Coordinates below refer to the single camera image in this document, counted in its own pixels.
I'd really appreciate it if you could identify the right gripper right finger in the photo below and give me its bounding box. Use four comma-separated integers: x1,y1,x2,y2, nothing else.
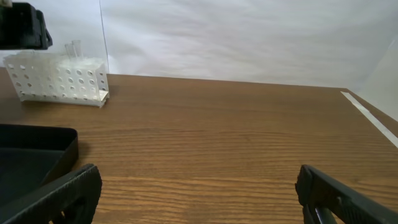
294,164,398,224

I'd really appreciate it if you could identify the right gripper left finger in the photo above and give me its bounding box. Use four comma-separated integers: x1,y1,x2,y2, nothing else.
0,164,103,224

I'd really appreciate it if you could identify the black tray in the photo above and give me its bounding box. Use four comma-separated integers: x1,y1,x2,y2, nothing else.
0,123,79,208

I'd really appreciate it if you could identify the white test tube rack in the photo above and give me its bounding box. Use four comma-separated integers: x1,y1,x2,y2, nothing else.
2,51,110,108

